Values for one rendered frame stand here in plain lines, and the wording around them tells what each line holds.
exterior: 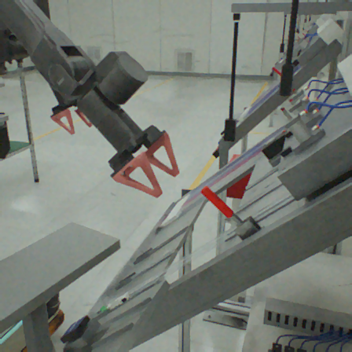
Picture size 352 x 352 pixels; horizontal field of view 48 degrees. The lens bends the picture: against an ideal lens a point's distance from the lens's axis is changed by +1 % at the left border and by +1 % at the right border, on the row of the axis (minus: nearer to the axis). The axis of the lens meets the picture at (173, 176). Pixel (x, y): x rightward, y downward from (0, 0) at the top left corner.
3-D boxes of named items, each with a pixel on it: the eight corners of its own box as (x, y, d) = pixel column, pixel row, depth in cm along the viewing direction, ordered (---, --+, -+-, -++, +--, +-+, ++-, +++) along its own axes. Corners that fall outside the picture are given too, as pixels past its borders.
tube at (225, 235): (104, 315, 84) (100, 311, 84) (107, 310, 85) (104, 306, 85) (309, 190, 61) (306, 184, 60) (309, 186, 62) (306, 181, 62)
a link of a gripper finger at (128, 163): (182, 173, 68) (146, 132, 67) (170, 189, 61) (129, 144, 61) (156, 195, 71) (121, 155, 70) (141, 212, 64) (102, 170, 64)
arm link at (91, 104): (85, 99, 71) (67, 106, 67) (107, 73, 68) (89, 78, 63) (111, 128, 72) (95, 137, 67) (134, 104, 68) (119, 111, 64)
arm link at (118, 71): (77, 71, 73) (45, 74, 66) (114, 23, 67) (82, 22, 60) (118, 121, 73) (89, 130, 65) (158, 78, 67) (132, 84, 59)
